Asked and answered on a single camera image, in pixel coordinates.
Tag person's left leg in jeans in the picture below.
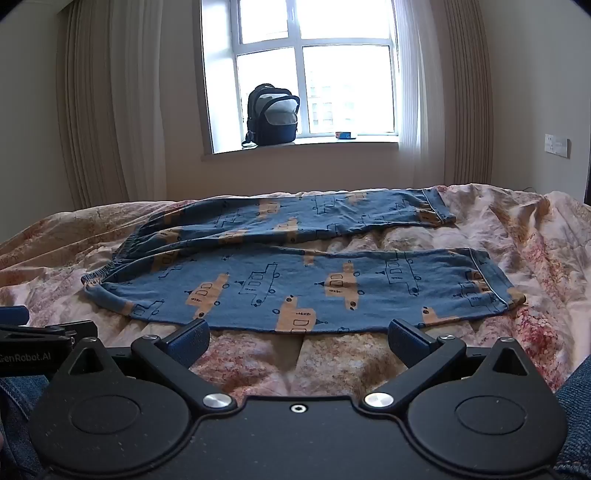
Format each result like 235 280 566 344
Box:
0 374 52 480

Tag white framed window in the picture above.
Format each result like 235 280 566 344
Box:
199 0 400 145

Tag floral pink blanket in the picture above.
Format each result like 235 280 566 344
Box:
0 184 591 402

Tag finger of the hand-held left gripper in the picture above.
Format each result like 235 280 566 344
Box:
0 305 30 326
0 320 99 345

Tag person's leg in jeans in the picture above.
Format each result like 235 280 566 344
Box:
551 354 591 480
0 374 52 480

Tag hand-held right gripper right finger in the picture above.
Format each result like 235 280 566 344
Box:
360 318 544 411

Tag beige pleated curtain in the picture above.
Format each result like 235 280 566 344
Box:
438 0 496 186
55 0 137 209

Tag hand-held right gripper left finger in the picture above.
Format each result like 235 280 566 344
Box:
51 318 238 414

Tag dark blue backpack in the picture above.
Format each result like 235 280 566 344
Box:
241 83 301 148

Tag person's right leg in jeans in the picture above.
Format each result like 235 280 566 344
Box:
551 354 591 480

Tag blue printed pants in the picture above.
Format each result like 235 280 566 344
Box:
82 187 527 334

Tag white wall switch plate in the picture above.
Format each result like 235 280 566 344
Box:
545 134 571 159

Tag white window sill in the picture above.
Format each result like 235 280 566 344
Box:
201 138 400 161

